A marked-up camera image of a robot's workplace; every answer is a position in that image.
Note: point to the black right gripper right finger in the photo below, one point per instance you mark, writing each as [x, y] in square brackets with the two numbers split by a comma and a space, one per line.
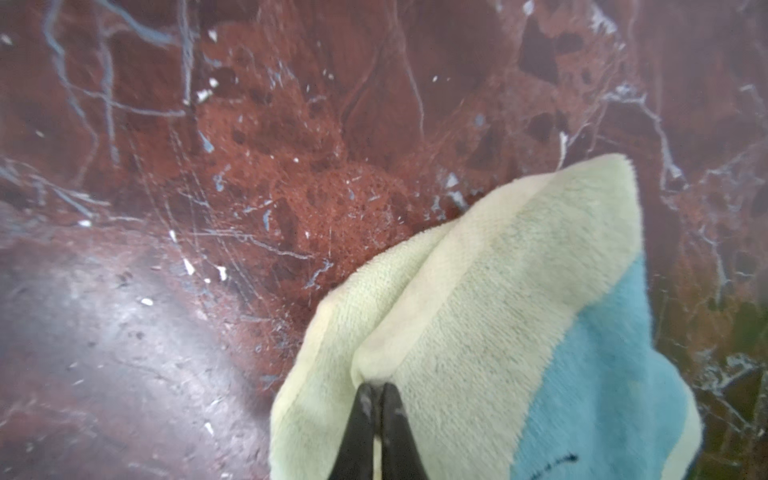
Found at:
[400, 458]

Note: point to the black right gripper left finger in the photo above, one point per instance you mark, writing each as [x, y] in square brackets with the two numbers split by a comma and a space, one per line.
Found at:
[355, 458]

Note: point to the blue yellow towel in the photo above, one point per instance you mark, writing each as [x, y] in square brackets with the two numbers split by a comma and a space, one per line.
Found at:
[519, 337]

